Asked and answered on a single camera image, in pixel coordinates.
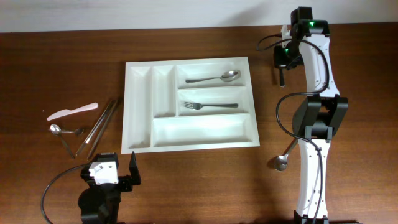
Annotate steel spoon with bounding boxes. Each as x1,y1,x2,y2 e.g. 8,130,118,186
185,70,241,83
274,138,298,172

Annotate long steel tongs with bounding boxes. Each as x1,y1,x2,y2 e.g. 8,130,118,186
75,100,116,156

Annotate pink plastic knife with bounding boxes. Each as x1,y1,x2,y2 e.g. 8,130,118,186
47,103,99,121

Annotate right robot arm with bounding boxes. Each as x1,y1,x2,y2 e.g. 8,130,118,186
274,6,348,223

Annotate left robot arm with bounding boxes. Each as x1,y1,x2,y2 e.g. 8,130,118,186
78,152,141,224

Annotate small dark steel fork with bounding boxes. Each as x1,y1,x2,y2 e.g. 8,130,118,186
62,128,84,136

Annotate small steel teaspoon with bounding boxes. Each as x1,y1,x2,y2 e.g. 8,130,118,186
50,124,75,159

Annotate white plastic cutlery tray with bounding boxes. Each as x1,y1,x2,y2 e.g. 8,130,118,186
121,57,260,154

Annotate steel fork in tray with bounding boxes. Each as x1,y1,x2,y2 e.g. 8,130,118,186
183,101,239,110

